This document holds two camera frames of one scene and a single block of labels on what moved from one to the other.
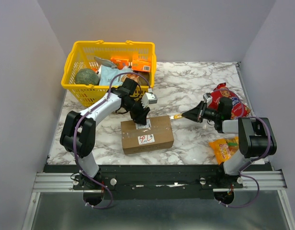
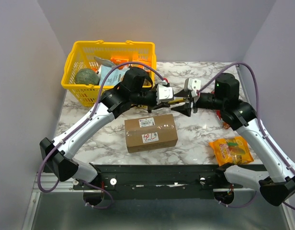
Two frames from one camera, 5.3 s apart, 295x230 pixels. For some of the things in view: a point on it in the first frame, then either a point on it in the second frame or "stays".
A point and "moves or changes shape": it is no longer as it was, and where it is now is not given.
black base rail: (156, 182) stays
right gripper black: (199, 114) to (191, 105)
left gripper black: (141, 117) to (156, 106)
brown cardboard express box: (157, 132) moves or changes shape
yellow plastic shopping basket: (82, 55) stays
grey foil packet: (106, 62) stays
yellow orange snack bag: (224, 148) stays
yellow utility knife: (176, 116) to (178, 100)
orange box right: (141, 62) stays
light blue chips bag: (107, 73) stays
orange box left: (120, 62) stays
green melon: (86, 76) stays
